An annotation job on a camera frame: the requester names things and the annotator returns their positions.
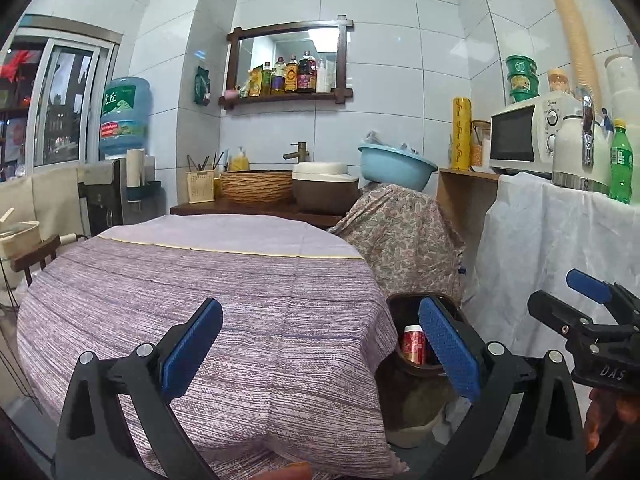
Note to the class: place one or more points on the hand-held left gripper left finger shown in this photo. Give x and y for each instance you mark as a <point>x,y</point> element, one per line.
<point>192,345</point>

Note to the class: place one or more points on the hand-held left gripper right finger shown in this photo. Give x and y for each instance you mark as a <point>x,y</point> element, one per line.
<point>450,347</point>

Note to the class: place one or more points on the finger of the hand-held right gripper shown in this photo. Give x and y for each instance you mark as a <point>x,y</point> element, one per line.
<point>589,284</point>
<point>557,310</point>

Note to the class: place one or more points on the red drink can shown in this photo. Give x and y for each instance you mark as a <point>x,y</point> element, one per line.
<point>414,345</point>

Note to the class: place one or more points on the dark brown trash bin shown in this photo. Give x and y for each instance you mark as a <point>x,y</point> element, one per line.
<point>405,385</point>

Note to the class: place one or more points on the person's right hand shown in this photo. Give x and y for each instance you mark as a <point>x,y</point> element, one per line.
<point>594,420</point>

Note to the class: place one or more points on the person's left hand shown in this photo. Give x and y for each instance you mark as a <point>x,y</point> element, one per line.
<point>292,472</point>

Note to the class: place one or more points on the white cloth cover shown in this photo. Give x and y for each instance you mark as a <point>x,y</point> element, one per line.
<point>525,240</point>

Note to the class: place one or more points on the paisley patterned cloth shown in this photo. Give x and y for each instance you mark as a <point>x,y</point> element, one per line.
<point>400,240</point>

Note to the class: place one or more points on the green soda bottle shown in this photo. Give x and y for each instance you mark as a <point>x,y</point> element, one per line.
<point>621,165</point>

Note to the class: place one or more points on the white electric kettle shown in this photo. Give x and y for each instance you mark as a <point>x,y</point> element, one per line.
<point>575,155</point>

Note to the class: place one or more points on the wooden cabinet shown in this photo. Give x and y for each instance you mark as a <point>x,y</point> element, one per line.
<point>460,210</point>

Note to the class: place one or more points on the beige chopstick holder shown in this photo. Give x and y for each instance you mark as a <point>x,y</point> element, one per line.
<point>200,187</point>

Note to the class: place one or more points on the white microwave oven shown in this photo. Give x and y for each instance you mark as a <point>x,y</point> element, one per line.
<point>515,140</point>

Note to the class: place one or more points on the woven wicker basket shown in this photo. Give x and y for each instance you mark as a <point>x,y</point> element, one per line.
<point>255,187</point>

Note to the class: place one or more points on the black water dispenser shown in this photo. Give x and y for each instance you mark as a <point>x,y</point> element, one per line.
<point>100,200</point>

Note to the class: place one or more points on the glass jar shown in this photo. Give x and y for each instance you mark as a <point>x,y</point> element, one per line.
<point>480,147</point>

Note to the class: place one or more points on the dark wooden chair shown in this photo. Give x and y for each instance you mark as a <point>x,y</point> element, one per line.
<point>37,255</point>

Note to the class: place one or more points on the bunch of dark chopsticks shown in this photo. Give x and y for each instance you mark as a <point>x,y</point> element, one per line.
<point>191,162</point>

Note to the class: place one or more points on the stack of white paper cups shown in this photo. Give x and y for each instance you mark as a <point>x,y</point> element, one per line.
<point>135,170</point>

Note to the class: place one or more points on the light blue plastic basin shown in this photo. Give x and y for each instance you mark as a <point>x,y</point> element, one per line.
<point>395,170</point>

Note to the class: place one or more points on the yellow soap dispenser bottle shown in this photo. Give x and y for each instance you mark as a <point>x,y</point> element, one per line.
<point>240,162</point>

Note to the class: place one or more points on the yellow wrap roll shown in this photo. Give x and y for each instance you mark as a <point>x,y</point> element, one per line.
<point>461,135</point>

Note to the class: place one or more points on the beige and brown cooker pot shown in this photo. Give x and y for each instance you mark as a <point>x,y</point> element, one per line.
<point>325,192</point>

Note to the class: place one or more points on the stacked cream cooking pots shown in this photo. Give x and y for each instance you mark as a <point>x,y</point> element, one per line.
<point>20,240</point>

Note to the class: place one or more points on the beige cloth cover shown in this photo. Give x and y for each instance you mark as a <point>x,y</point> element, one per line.
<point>50,195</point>

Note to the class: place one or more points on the bronze faucet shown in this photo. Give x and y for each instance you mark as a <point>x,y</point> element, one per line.
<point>301,152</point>

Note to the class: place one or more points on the grey rag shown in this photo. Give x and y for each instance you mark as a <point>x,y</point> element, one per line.
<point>375,137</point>

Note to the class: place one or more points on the blue water jug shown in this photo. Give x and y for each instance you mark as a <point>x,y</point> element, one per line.
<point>125,120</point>

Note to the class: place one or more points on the tall stack of yellow cups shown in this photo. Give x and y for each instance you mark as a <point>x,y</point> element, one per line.
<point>575,45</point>

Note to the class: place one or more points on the small pink teapot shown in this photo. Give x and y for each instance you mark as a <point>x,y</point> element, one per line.
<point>230,95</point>

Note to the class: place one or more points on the yellow seasoning packet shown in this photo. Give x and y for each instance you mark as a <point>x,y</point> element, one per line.
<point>252,82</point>

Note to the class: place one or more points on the sliding glass window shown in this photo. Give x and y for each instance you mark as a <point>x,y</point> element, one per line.
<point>65,105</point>

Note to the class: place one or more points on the green oil bottle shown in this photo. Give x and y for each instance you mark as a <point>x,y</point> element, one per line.
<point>267,80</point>

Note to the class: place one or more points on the yellow label sauce bottle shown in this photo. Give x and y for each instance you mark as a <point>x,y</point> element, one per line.
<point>292,76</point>

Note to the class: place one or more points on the large dark sauce bottle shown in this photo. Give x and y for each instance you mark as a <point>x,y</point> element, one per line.
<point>307,74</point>

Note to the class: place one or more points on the white plastic bottle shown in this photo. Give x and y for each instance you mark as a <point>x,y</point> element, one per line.
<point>323,77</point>

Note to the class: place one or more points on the wooden framed mirror shelf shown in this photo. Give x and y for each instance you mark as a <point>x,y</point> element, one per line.
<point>280,45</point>

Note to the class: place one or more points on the teal wall rack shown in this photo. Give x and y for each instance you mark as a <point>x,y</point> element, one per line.
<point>152,190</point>

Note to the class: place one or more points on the green wall packet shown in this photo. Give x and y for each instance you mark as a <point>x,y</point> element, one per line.
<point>202,86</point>

